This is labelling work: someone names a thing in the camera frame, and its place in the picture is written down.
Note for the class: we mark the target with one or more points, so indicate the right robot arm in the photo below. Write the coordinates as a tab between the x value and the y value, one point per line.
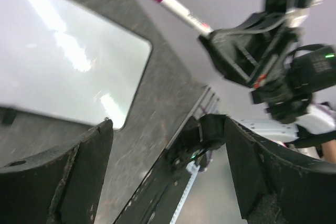
310	69

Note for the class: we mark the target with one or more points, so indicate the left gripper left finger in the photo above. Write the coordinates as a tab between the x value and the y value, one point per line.
60	185

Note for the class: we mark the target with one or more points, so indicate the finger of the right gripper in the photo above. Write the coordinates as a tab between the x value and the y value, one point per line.
258	23
237	54

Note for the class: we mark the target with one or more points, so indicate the small whiteboard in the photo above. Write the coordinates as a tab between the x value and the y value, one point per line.
62	60

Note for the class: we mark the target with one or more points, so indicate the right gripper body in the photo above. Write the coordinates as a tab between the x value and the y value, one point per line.
269	78

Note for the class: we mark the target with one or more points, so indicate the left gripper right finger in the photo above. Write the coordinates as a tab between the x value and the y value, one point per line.
274	184

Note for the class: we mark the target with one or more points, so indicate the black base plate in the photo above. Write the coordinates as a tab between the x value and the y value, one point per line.
155	200

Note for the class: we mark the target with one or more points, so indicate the white marker pen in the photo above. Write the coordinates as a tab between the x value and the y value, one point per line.
185	15

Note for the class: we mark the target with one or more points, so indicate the white cable duct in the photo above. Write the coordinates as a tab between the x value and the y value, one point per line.
193	169

